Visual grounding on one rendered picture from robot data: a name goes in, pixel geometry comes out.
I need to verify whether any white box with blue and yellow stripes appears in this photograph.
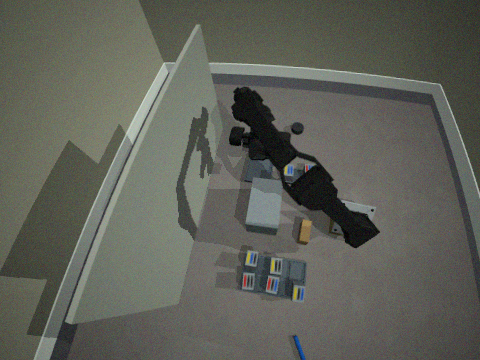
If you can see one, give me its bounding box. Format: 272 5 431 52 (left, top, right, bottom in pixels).
283 164 293 182

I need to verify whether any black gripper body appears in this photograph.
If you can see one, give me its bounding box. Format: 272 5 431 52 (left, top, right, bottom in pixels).
229 127 291 146

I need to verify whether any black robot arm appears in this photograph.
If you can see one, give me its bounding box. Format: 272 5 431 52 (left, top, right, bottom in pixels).
231 87 380 248

